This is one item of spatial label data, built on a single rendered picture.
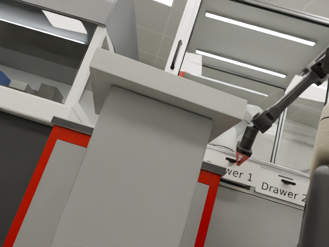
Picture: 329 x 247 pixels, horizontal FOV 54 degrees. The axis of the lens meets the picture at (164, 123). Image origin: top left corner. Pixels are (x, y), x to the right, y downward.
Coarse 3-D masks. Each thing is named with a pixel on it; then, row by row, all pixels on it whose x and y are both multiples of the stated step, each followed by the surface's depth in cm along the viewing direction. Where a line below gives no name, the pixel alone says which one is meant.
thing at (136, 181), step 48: (96, 48) 55; (96, 96) 67; (144, 96) 59; (192, 96) 56; (96, 144) 55; (144, 144) 56; (192, 144) 58; (96, 192) 53; (144, 192) 54; (192, 192) 55; (96, 240) 51; (144, 240) 52
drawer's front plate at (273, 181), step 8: (264, 176) 167; (272, 176) 167; (264, 184) 166; (272, 184) 166; (280, 184) 166; (296, 184) 167; (304, 184) 167; (264, 192) 165; (272, 192) 165; (280, 192) 165; (288, 192) 165; (296, 192) 165; (304, 192) 166; (288, 200) 164; (296, 200) 164; (304, 200) 164
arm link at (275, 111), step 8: (312, 64) 153; (304, 72) 155; (312, 72) 151; (304, 80) 150; (312, 80) 150; (320, 80) 151; (296, 88) 149; (304, 88) 149; (288, 96) 147; (296, 96) 148; (280, 104) 146; (288, 104) 147; (264, 112) 144; (272, 112) 145; (280, 112) 145; (256, 120) 145; (264, 120) 144; (272, 120) 144; (264, 128) 144
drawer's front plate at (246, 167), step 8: (208, 152) 160; (216, 152) 160; (208, 160) 158; (216, 160) 158; (224, 160) 159; (232, 168) 158; (240, 168) 158; (248, 168) 158; (256, 168) 158; (224, 176) 156; (232, 176) 156; (240, 176) 157; (248, 176) 157; (256, 176) 157; (248, 184) 156; (256, 184) 156
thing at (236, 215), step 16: (224, 192) 166; (240, 192) 166; (224, 208) 163; (240, 208) 164; (256, 208) 164; (272, 208) 164; (288, 208) 165; (224, 224) 161; (240, 224) 161; (256, 224) 162; (272, 224) 162; (288, 224) 162; (208, 240) 158; (224, 240) 159; (240, 240) 159; (256, 240) 159; (272, 240) 160; (288, 240) 160
